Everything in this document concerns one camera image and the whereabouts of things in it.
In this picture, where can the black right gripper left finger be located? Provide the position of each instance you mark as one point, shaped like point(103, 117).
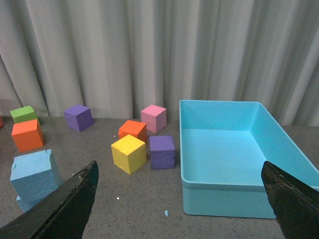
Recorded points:
point(63, 214)

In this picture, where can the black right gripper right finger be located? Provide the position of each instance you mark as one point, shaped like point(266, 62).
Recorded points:
point(295, 204)

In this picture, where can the light blue foam cube cracked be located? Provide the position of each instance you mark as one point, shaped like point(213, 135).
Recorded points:
point(35, 175)

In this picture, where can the light blue foam cube centre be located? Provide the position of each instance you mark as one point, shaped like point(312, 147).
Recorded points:
point(26, 205)

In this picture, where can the orange foam cube left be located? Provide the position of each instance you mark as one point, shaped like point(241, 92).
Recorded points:
point(28, 135)

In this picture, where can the orange foam cube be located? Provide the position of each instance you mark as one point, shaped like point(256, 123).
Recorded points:
point(135, 129)
point(28, 135)

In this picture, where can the yellow foam cube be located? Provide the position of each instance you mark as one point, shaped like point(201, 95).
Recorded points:
point(129, 153)

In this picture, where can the light blue plastic bin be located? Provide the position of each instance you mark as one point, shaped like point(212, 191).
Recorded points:
point(223, 146)

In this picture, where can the purple foam cube back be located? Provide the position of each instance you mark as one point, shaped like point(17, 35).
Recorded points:
point(78, 117)

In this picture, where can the purple foam cube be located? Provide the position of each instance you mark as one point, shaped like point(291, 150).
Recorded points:
point(78, 117)
point(162, 150)

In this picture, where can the green foam cube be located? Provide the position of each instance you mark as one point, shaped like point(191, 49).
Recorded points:
point(23, 114)

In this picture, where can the pink plastic bin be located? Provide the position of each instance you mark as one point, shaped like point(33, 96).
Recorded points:
point(1, 122)

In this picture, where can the orange foam cube right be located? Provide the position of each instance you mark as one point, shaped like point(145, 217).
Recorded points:
point(135, 129)

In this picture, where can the purple foam cube right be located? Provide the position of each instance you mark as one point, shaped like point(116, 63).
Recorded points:
point(162, 150)

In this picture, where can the pink foam cube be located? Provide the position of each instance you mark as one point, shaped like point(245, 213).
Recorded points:
point(155, 118)

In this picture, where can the grey white curtain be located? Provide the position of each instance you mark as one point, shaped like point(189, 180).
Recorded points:
point(119, 56)

